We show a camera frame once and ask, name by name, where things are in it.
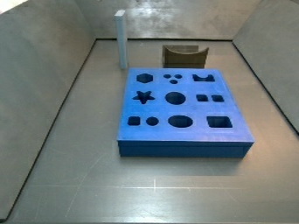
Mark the light blue square-circle object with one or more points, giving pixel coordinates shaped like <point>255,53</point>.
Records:
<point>120,17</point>

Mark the blue foam shape tray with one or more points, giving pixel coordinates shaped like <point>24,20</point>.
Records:
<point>180,114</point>

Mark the black fixture stand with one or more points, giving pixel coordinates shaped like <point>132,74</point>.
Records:
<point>184,56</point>

